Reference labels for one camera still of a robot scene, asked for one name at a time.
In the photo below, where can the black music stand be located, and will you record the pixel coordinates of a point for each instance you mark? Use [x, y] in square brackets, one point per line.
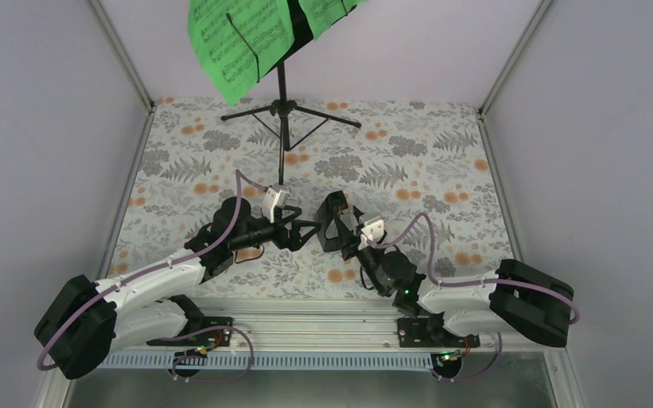
[282, 107]

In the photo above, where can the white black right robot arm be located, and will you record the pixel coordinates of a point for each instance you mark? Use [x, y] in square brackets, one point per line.
[514, 297]

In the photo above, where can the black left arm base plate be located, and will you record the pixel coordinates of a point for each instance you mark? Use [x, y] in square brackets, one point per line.
[207, 339]

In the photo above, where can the aluminium rail frame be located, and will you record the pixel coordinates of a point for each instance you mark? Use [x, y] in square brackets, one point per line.
[292, 325]

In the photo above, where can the floral patterned mat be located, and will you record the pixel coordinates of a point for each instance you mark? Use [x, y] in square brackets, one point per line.
[420, 165]

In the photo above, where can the black metronome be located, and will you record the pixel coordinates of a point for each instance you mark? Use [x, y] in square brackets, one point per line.
[331, 214]

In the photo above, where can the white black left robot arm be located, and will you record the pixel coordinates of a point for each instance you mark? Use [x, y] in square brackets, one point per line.
[89, 320]

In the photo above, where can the grey slotted cable duct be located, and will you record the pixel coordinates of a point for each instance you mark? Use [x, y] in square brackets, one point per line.
[236, 361]

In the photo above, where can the green sheet music left page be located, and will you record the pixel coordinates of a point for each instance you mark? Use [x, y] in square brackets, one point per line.
[237, 42]

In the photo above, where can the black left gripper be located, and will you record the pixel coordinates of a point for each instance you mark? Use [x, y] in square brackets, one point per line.
[292, 242]

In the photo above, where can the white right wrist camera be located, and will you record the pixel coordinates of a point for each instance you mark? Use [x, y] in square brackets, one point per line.
[370, 229]

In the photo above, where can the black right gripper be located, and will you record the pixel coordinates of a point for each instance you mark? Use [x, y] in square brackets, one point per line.
[348, 246]

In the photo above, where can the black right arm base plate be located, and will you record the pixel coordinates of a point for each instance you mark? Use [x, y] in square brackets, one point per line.
[421, 333]

